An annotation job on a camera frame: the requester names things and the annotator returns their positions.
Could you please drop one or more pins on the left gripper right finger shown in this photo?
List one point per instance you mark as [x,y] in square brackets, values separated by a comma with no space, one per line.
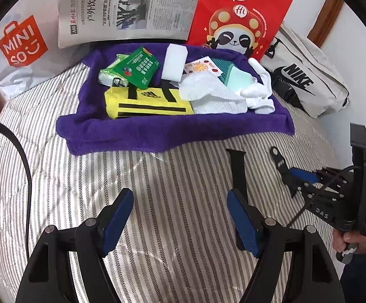
[312,276]

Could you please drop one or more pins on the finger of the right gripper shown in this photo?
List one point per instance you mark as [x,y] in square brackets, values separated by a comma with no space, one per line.
[306,175]
[293,178]

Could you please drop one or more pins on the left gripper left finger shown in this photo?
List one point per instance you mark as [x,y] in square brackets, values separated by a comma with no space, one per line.
[48,277]

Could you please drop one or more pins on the white sock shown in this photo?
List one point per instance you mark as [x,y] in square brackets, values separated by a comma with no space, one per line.
[258,93]

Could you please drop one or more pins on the mint green cloth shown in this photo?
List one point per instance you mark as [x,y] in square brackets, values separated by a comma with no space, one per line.
[237,79]

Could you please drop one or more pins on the white paper towel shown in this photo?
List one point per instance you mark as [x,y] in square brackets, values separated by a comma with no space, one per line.
[208,95]

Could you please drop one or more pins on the fruit pattern sachet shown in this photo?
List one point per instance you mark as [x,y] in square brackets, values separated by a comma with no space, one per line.
[205,64]

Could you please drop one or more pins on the white sponge block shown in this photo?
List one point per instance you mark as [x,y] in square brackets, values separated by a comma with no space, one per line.
[174,62]

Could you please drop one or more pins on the dark green wipes pack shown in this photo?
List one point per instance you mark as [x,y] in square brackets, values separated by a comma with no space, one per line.
[138,68]

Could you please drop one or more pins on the light green tissue pack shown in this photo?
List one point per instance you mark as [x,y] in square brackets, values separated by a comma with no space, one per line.
[109,77]

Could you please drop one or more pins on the person right hand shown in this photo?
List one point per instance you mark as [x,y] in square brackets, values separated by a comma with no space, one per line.
[348,243]

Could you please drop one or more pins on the grey nike waist bag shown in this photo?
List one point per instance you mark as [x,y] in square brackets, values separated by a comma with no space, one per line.
[303,76]

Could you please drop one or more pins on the teal ribbed cloth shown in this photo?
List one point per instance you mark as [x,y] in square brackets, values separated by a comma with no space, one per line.
[225,66]

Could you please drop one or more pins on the purple towel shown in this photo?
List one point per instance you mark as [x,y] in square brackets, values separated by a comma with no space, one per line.
[90,130]

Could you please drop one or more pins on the red panda paper bag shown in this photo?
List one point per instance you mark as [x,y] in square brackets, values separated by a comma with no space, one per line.
[244,26]

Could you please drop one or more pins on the yellow adidas pouch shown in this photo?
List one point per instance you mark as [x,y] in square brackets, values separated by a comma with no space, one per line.
[131,101]

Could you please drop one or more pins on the white miniso plastic bag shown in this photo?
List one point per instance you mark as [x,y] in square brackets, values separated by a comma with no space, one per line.
[29,52]

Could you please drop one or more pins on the newspaper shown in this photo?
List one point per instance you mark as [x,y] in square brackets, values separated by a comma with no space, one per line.
[83,21]

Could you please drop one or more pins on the brown door frame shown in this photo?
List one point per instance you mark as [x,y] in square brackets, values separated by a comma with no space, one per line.
[325,21]

